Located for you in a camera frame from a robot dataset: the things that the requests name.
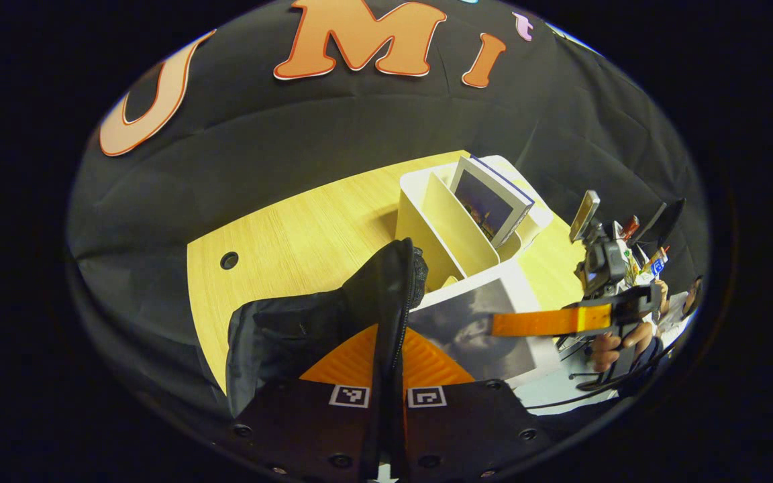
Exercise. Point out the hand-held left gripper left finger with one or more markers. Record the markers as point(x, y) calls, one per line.
point(313, 429)

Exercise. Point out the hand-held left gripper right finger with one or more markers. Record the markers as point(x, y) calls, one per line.
point(467, 429)

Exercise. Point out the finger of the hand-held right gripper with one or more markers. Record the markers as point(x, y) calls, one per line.
point(541, 323)

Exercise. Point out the grey cover book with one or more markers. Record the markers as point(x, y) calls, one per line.
point(467, 342)

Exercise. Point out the black schoolbag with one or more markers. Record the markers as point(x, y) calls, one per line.
point(292, 342)

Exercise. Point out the white bookshelf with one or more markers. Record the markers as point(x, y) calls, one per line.
point(460, 228)

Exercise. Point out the blue cover book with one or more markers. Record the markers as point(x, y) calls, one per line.
point(487, 204)

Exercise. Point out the black monitor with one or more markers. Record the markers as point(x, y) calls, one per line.
point(665, 221)

